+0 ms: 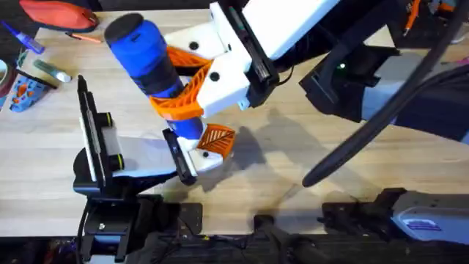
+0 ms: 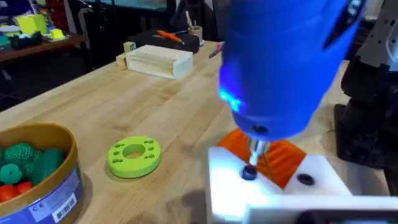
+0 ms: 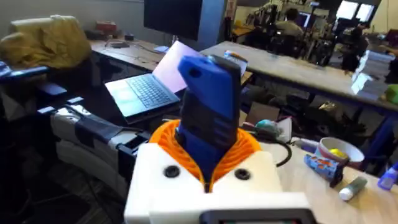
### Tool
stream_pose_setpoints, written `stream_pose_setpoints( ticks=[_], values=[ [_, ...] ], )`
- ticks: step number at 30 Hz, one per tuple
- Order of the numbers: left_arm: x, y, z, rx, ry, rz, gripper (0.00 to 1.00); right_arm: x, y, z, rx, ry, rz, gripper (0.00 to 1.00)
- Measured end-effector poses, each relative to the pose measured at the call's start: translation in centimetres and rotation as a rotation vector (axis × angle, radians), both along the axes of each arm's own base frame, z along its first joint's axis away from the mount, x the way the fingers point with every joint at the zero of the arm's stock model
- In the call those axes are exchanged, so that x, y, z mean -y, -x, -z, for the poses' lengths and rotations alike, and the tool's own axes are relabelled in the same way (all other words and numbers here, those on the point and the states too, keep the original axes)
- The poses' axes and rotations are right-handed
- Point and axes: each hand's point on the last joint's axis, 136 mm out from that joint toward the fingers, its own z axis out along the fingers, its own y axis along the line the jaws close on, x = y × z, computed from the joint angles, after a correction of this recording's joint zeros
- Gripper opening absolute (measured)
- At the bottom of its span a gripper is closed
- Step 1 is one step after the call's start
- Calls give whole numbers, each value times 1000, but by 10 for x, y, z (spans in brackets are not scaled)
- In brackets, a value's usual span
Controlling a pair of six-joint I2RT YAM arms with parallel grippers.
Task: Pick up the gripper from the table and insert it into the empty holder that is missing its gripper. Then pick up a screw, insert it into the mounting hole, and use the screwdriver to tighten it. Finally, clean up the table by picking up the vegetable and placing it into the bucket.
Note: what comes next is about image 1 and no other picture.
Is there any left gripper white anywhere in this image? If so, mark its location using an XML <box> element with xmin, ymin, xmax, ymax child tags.
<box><xmin>96</xmin><ymin>111</ymin><xmax>236</xmax><ymax>186</ymax></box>

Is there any left wrist black upright plate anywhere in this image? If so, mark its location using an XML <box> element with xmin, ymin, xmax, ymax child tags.
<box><xmin>75</xmin><ymin>74</ymin><xmax>108</xmax><ymax>186</ymax></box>

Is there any orange pencil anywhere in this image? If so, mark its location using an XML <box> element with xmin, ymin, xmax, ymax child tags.
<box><xmin>64</xmin><ymin>32</ymin><xmax>104</xmax><ymax>45</ymax></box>

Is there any grey green tube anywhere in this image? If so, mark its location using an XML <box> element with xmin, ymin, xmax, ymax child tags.
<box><xmin>32</xmin><ymin>59</ymin><xmax>73</xmax><ymax>84</ymax></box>

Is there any red soft pouch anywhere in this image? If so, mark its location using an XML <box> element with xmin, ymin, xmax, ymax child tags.
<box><xmin>18</xmin><ymin>0</ymin><xmax>100</xmax><ymax>34</ymax></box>

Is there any thin black stick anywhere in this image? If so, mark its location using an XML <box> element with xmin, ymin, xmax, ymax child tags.
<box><xmin>16</xmin><ymin>68</ymin><xmax>59</xmax><ymax>90</ymax></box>

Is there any blue purple pen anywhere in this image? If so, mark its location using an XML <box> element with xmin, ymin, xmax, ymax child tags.
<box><xmin>0</xmin><ymin>20</ymin><xmax>46</xmax><ymax>56</ymax></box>

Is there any blue toy with orange marks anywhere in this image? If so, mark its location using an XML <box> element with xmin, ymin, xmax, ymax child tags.
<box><xmin>8</xmin><ymin>75</ymin><xmax>51</xmax><ymax>113</ymax></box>

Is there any tape roll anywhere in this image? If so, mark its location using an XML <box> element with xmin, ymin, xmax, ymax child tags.
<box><xmin>0</xmin><ymin>58</ymin><xmax>18</xmax><ymax>108</ymax></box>

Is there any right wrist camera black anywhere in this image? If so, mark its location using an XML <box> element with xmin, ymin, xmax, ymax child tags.
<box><xmin>298</xmin><ymin>43</ymin><xmax>401</xmax><ymax>124</ymax></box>

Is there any thick black cable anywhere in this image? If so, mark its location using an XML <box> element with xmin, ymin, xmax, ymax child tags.
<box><xmin>301</xmin><ymin>0</ymin><xmax>469</xmax><ymax>188</ymax></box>

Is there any orange handled tool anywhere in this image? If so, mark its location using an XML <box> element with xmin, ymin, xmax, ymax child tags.
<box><xmin>402</xmin><ymin>0</ymin><xmax>423</xmax><ymax>37</ymax></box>

